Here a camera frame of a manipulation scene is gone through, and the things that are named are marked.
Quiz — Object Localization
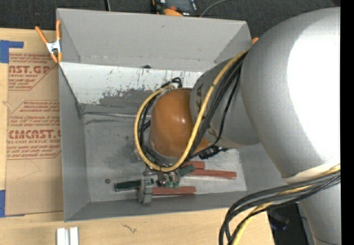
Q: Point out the black cylinder on white bracket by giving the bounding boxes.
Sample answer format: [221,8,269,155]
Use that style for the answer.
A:
[198,146,229,160]

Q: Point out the red-brown flat block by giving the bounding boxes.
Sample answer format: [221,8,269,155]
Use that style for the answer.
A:
[152,186,197,196]
[190,169,238,180]
[188,160,206,170]

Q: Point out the grey metal bin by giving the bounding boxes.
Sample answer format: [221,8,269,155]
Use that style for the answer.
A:
[56,8,288,222]

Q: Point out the brown cardboard board red print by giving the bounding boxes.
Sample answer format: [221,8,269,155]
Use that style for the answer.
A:
[0,27,65,218]

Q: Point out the dark green flat block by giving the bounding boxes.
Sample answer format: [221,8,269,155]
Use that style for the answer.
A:
[114,179,144,192]
[179,163,196,177]

